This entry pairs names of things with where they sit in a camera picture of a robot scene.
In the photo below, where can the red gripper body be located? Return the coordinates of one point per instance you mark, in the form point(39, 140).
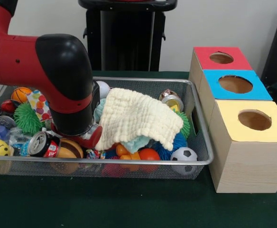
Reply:
point(95, 137)

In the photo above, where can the plush hamburger toy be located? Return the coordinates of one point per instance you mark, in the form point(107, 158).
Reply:
point(71, 148)

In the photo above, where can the light blue muslin cloth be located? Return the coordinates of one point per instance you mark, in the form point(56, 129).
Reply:
point(133, 143)

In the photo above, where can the cream muslin cloth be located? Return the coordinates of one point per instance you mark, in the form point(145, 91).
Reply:
point(138, 116)

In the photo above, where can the polka dot cloth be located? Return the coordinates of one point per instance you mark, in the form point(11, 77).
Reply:
point(40, 104)

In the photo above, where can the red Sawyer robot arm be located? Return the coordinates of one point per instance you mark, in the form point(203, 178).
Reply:
point(34, 64)

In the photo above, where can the shallow mesh bin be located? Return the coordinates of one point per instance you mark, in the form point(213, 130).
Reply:
point(129, 169)

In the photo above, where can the wooden box with three holes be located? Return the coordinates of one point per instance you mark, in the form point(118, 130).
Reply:
point(247, 166)

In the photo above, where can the white toy baseball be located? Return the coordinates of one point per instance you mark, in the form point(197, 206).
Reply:
point(103, 89)

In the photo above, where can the red soda can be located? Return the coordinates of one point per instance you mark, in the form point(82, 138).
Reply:
point(43, 144)

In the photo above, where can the green spiky ball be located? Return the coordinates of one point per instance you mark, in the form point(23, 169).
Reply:
point(25, 117)

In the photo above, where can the small orange basketball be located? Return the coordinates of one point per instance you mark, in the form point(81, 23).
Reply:
point(20, 95)

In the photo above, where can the small soccer ball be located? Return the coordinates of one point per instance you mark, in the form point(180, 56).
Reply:
point(184, 154)

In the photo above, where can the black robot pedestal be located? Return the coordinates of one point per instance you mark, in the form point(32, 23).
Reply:
point(124, 40)

